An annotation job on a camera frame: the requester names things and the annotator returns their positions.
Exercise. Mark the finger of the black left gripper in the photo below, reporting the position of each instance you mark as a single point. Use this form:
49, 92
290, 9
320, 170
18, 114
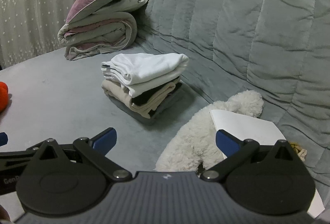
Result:
3, 139

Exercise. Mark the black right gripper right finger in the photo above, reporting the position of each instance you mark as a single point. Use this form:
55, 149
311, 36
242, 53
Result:
266, 179

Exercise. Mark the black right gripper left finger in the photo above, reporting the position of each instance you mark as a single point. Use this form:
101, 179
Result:
59, 181

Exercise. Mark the white long-sleeve shirt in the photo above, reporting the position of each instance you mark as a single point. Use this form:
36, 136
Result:
130, 69

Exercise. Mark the person's left hand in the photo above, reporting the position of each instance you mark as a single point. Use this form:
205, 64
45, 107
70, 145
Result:
4, 216

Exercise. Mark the orange pumpkin plush pillow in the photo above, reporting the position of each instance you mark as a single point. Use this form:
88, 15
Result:
4, 98

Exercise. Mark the white paper sheet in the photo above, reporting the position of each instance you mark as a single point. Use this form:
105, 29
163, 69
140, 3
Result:
232, 129

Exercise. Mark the beige folded garment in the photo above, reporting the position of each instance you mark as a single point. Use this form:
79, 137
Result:
114, 89

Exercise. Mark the white folded garment lower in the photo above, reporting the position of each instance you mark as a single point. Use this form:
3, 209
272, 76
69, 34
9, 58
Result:
137, 89

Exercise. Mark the black folded garment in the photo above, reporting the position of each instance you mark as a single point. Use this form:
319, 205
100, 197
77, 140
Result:
152, 98

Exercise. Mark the folded pink grey quilt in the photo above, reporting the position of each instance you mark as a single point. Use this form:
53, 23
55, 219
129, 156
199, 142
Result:
98, 34

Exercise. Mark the green quilted blanket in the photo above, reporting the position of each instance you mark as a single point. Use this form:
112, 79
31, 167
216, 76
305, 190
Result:
279, 48

